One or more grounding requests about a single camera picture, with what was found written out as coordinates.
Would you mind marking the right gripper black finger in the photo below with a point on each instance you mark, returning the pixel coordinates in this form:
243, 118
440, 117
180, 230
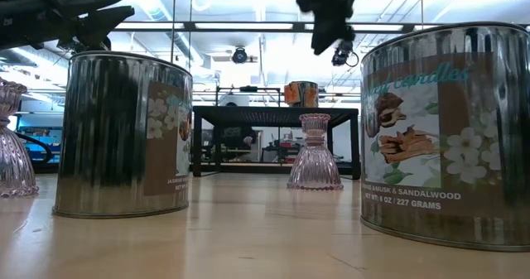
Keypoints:
329, 39

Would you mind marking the silver candle tin jasmine label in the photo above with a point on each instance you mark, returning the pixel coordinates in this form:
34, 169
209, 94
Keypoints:
103, 138

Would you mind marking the silver candle tin orange label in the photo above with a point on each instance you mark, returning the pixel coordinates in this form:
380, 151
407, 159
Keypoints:
301, 93

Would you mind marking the person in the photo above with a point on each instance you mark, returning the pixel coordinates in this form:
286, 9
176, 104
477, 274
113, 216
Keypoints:
238, 136

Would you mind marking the silver candle tin sandalwood label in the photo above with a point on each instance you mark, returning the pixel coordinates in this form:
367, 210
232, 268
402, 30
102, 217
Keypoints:
455, 167

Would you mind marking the black overhead camera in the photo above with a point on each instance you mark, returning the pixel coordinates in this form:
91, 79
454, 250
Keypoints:
239, 56

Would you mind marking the black mesh metal shelf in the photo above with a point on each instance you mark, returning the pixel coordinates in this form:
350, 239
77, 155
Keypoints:
269, 115

